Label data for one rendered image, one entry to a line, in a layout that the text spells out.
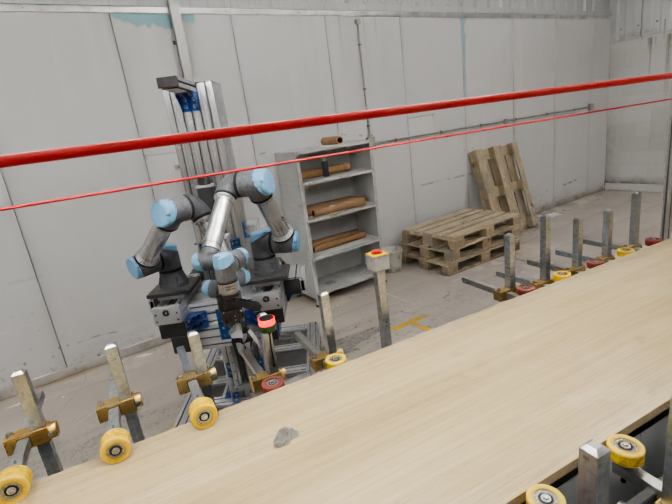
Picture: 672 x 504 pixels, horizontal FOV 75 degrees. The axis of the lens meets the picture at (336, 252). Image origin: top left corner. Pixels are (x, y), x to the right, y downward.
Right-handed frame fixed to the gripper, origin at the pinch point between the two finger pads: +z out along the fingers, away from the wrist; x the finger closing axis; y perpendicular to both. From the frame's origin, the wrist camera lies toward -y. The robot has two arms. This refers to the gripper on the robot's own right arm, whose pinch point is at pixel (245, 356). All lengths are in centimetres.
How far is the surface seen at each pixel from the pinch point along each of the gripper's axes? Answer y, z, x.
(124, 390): -29, -19, 46
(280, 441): -72, -11, 8
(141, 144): -138, -96, 30
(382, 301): -30, -20, -54
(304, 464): -83, -10, 6
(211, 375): -30.4, -13.9, 18.5
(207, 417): -52, -13, 24
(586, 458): -136, -35, -29
